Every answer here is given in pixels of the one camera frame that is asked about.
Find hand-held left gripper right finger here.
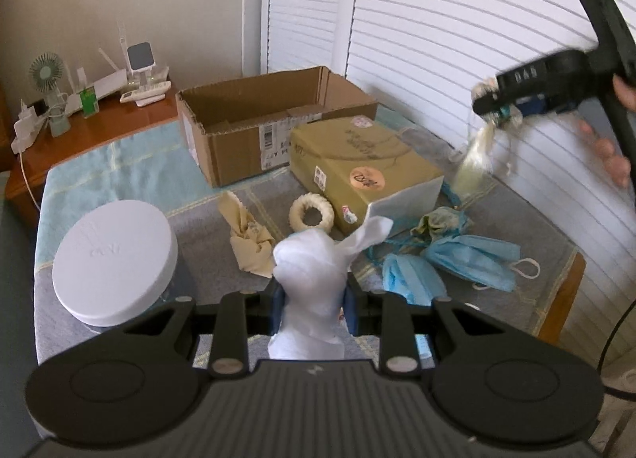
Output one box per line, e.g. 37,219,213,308
342,283,498,377

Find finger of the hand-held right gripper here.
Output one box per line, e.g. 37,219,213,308
517,97,548,118
472,85,560,117

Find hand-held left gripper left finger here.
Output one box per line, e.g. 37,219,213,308
122,283,285,379

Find white cloth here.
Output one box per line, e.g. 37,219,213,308
267,216,393,360

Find cream cloth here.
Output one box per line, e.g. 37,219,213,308
454,77,524,201

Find blue face mask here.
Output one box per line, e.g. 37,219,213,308
422,234,541,293
380,252,449,308

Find white scrunchie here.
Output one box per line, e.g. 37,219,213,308
289,193,335,233

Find patterned pouch with blue cord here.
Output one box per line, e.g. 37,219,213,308
368,206,474,256

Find brown cardboard box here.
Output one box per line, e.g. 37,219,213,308
175,66,381,189

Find person's right hand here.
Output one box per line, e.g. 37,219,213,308
578,75,636,189

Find beige cloth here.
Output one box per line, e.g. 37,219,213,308
219,191,277,278

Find white window shutters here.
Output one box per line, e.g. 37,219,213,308
260,0,636,340

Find gold tissue pack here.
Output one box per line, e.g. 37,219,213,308
288,115,445,237

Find clear jar with white lid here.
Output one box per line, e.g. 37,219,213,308
52,200,179,328

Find checked blue grey blanket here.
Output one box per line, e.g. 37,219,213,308
33,104,581,375

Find wooden side table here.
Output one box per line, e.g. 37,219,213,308
0,83,180,226

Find white remote controls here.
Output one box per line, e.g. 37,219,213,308
119,79,173,108

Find green spray bottle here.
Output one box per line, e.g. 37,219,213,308
80,68,99,119

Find white router with antennas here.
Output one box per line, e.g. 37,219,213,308
64,22,131,117

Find white power adapter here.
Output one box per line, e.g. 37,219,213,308
12,99,43,154

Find small green desk fan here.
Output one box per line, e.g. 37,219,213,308
28,53,69,137

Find black cable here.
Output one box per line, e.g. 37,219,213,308
595,308,636,400

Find white cable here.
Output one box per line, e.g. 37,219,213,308
19,150,45,215

